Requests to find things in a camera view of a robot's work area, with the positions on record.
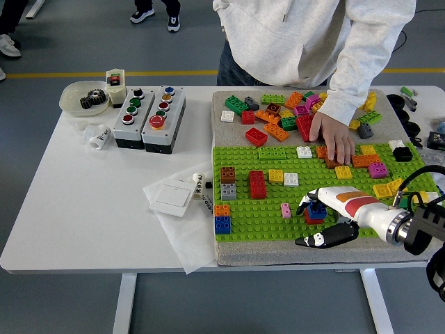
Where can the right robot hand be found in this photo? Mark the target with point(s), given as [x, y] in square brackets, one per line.
[358, 205]

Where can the green small plastic part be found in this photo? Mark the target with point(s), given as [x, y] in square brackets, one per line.
[405, 90]

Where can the grey square brick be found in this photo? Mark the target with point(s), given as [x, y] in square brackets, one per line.
[228, 191]
[365, 130]

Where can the blue square brick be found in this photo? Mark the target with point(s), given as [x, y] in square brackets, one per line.
[222, 225]
[317, 213]

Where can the white shoe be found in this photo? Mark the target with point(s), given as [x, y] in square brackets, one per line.
[1, 73]

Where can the grey sloped brick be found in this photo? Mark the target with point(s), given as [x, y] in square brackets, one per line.
[251, 103]

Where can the white printed tube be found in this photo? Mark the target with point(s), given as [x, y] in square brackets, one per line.
[198, 184]

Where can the yellow curved brick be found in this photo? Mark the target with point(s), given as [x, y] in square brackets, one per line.
[426, 195]

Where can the yellow arch brick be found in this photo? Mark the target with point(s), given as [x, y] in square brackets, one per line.
[323, 96]

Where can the white table leg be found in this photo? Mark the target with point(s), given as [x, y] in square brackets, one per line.
[377, 302]
[124, 302]

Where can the white desk leg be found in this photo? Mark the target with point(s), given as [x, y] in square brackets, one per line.
[34, 8]

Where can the printed label strip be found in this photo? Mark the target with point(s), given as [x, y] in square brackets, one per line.
[206, 205]

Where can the dark green long brick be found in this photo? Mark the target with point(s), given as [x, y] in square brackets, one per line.
[236, 105]

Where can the black square brick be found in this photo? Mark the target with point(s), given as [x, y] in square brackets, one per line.
[402, 154]

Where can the yellow square brick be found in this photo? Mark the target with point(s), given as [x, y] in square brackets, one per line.
[354, 125]
[276, 176]
[368, 150]
[343, 172]

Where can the red long brick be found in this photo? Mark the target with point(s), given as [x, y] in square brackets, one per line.
[304, 127]
[257, 184]

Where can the cream red-green switch box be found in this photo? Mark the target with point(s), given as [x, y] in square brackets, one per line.
[116, 91]

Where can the translucent white paper sheet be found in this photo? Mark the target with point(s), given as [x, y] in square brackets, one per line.
[187, 240]

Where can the grey four-button control box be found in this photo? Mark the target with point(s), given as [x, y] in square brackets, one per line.
[130, 130]

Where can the white square brick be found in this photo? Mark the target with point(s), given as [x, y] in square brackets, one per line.
[304, 152]
[291, 179]
[228, 116]
[396, 144]

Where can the black box green label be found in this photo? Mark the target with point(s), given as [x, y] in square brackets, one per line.
[436, 140]

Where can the small black part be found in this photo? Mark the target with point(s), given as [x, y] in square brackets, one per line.
[417, 142]

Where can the blue round object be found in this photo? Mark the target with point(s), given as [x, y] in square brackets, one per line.
[441, 127]

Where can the red sloped brick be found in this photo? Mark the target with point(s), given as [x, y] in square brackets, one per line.
[256, 136]

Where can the magenta square brick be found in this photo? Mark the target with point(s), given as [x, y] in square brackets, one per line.
[378, 170]

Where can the orange long brick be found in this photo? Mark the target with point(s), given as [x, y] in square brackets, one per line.
[276, 132]
[321, 151]
[366, 161]
[293, 100]
[267, 117]

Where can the lime green long brick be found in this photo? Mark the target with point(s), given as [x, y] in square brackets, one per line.
[273, 99]
[272, 153]

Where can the black metal gear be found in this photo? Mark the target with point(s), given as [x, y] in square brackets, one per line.
[87, 103]
[98, 95]

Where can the dark green square brick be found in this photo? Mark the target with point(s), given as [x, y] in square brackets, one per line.
[289, 124]

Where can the pink narrow brick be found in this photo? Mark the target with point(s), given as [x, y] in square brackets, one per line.
[286, 210]

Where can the grey metal clip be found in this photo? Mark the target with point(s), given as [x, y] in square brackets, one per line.
[411, 103]

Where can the white wall switch panel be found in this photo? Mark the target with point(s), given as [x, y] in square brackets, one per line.
[172, 196]

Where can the person's left forearm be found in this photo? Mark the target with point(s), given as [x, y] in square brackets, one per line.
[351, 87]

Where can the white shallow bowl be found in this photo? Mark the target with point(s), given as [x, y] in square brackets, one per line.
[69, 99]

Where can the person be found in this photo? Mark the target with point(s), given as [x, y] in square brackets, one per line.
[8, 45]
[142, 15]
[278, 35]

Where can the grey emergency-stop control box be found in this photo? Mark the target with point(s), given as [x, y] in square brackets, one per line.
[170, 118]

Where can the dark green small brick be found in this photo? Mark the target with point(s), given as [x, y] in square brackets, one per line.
[308, 95]

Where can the black toy tyre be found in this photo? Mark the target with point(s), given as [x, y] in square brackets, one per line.
[395, 101]
[413, 128]
[403, 115]

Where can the person's left hand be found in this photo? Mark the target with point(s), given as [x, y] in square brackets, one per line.
[333, 134]

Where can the green studded baseplate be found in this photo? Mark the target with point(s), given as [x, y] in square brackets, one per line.
[264, 226]

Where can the brown square brick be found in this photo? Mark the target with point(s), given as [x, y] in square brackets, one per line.
[273, 109]
[227, 175]
[332, 164]

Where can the orange square brick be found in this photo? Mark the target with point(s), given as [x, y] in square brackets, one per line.
[222, 210]

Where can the red square brick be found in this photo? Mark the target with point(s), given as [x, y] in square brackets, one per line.
[248, 117]
[314, 222]

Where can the grey-brown mat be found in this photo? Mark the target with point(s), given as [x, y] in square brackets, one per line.
[278, 254]

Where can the white pipe tee fitting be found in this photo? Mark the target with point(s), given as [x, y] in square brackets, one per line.
[99, 137]

